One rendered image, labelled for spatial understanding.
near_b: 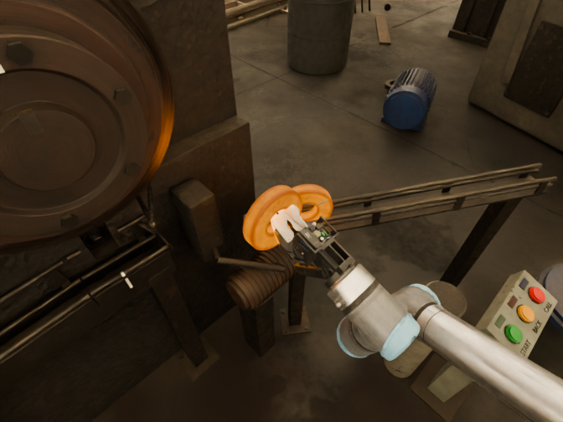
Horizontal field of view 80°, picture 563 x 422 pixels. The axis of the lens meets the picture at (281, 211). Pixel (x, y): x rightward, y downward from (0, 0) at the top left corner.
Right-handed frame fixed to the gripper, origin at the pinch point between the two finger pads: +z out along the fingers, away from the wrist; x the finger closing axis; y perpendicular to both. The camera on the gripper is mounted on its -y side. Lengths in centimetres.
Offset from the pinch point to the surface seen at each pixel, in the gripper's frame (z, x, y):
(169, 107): 23.8, 9.3, 15.3
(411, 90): 38, -173, -62
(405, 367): -57, -29, -59
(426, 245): -35, -94, -77
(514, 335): -56, -29, -8
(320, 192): -0.2, -18.2, -6.9
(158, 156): 21.4, 14.2, 6.8
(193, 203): 16.9, 9.4, -9.6
